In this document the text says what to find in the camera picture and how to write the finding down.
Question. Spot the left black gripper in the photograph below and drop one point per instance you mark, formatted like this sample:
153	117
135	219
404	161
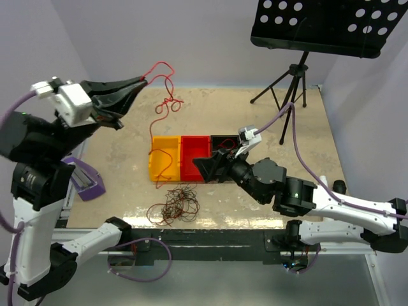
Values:
115	103

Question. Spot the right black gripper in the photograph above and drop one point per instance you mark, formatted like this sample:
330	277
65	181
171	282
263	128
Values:
208	167

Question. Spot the red plastic bin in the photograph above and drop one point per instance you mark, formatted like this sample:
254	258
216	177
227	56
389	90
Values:
192	147

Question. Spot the black plastic bin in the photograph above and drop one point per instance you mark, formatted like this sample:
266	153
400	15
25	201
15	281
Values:
223	142

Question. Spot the yellow plastic bin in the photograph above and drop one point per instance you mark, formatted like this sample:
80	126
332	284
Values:
164	159

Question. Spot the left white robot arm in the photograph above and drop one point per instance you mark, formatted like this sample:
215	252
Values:
38	266

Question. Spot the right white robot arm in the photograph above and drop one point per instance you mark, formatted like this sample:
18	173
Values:
318	214

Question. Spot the purple box with metal insert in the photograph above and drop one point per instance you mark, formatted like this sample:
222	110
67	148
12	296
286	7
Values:
86	180

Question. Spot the white cylinder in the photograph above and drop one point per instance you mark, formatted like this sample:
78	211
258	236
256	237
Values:
324	183

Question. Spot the black cylinder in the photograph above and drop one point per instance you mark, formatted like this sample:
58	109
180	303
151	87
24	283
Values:
339	186

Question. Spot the black music stand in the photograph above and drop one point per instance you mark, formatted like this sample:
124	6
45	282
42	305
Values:
349	28

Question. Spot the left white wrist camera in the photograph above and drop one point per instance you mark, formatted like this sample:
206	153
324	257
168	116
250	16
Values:
69	100

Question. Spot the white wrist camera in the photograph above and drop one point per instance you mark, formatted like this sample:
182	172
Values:
69	100
249	138

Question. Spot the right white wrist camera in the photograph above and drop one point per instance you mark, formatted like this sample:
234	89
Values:
249	138

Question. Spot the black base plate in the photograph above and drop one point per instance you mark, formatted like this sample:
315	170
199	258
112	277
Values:
266	246

